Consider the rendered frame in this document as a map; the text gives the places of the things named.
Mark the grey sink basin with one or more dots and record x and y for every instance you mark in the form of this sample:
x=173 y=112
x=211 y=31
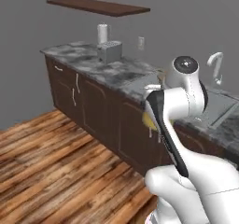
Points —
x=219 y=106

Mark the dark brown wall shelf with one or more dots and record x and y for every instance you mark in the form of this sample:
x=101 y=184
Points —
x=99 y=6

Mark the yellow rounded object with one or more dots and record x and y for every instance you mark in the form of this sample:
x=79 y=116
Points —
x=148 y=122

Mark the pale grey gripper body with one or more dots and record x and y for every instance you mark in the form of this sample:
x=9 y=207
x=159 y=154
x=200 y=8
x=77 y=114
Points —
x=152 y=87

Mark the dark brown drawer front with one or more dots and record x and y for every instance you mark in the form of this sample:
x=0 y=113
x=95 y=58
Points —
x=60 y=69

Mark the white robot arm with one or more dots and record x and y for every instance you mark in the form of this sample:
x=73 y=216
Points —
x=193 y=184

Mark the silver toaster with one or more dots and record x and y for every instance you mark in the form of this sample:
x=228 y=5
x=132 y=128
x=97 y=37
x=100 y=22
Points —
x=109 y=52

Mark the dark brown cupboard door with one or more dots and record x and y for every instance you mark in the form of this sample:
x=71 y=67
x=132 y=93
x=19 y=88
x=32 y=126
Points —
x=132 y=134
x=93 y=109
x=63 y=100

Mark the white paper towel roll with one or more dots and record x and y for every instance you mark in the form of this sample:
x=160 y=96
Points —
x=102 y=33

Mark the dark brown base cabinet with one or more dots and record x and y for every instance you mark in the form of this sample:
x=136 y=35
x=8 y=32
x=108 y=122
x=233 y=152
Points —
x=102 y=115

